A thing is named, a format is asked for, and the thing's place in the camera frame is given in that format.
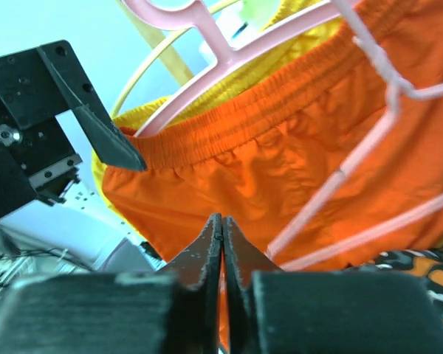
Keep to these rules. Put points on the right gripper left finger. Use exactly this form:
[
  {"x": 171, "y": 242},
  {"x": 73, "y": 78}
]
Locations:
[{"x": 193, "y": 322}]

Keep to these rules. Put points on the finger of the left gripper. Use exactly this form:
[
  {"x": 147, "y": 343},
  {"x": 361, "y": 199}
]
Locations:
[{"x": 107, "y": 140}]

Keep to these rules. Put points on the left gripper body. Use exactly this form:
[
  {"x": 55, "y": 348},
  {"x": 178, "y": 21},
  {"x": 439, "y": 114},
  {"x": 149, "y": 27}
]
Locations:
[{"x": 37, "y": 161}]

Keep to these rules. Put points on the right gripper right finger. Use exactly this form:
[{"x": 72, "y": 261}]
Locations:
[{"x": 241, "y": 259}]

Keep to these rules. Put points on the black orange patterned shorts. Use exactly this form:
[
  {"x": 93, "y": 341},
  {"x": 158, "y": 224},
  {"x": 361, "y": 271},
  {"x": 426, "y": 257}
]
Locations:
[{"x": 425, "y": 264}]

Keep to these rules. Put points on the thin pink hanger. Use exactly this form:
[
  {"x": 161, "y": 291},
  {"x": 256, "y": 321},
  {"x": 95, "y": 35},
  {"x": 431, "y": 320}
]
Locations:
[{"x": 396, "y": 85}]

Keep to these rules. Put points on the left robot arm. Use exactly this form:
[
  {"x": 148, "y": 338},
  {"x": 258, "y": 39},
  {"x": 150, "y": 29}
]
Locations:
[{"x": 51, "y": 220}]

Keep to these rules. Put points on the yellow hanger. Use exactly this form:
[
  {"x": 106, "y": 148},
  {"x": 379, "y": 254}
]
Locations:
[{"x": 228, "y": 88}]

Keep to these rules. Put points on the yellow shorts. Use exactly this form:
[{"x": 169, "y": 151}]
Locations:
[{"x": 240, "y": 21}]

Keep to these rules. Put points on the wooden clothes rack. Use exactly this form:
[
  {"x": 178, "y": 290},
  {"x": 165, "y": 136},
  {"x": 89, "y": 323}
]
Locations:
[{"x": 161, "y": 48}]

